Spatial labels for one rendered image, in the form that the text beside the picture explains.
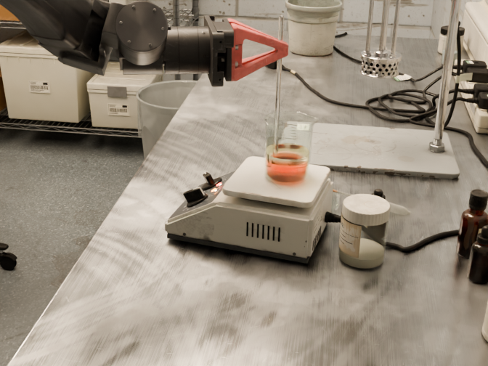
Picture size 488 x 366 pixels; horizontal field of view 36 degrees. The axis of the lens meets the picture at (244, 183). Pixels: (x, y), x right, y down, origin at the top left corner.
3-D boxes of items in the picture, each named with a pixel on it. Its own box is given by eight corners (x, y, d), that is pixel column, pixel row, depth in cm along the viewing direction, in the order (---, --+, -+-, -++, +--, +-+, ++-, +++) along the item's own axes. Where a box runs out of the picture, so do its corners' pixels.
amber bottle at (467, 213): (454, 257, 98) (464, 196, 94) (456, 245, 101) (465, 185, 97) (483, 262, 97) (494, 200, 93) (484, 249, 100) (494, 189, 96)
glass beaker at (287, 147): (261, 188, 96) (263, 126, 93) (262, 168, 102) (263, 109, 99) (316, 190, 96) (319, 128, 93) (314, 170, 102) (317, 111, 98)
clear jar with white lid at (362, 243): (369, 244, 101) (374, 190, 97) (393, 266, 96) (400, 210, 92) (329, 252, 98) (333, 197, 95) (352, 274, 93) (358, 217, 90)
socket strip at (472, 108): (476, 133, 140) (479, 111, 138) (452, 74, 175) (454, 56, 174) (506, 136, 139) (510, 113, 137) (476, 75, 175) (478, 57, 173)
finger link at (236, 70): (282, 14, 96) (208, 14, 94) (293, 26, 89) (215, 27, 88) (279, 65, 98) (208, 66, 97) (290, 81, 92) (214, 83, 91)
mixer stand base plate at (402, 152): (274, 166, 124) (275, 160, 123) (285, 125, 142) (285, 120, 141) (460, 179, 120) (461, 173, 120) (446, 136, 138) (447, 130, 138)
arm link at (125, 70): (112, 35, 93) (115, 80, 92) (111, 17, 86) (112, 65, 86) (168, 34, 94) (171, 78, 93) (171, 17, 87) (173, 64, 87)
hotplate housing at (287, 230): (163, 241, 100) (162, 186, 97) (199, 200, 112) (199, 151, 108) (326, 271, 94) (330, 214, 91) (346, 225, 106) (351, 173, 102)
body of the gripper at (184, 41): (218, 14, 95) (160, 14, 94) (229, 33, 86) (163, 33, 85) (217, 64, 98) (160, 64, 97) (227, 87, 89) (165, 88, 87)
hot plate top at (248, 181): (219, 194, 95) (219, 188, 95) (248, 160, 106) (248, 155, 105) (311, 210, 92) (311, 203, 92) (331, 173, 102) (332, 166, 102)
